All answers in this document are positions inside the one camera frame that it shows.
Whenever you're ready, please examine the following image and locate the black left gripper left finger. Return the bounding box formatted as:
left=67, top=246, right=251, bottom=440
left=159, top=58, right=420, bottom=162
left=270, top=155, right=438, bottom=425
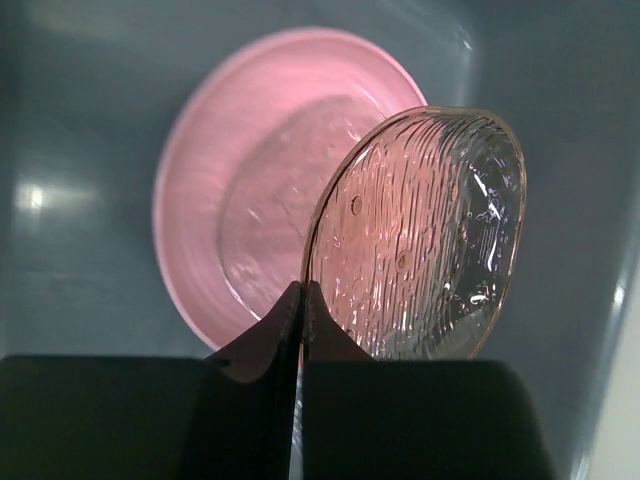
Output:
left=1, top=282, right=301, bottom=479

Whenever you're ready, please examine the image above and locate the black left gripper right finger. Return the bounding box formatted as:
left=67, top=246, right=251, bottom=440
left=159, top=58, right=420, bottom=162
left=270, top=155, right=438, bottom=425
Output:
left=301, top=281, right=555, bottom=479

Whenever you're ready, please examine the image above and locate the peach square dish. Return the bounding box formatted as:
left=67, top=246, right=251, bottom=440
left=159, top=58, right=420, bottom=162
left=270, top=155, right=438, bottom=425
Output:
left=301, top=106, right=527, bottom=360

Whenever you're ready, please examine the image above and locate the pink plastic plate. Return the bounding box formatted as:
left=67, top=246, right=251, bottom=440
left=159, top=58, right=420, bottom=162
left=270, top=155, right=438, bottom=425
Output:
left=152, top=27, right=425, bottom=350

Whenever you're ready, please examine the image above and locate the grey plastic bin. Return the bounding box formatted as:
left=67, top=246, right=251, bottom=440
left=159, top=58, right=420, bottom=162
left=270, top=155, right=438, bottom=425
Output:
left=1, top=1, right=639, bottom=479

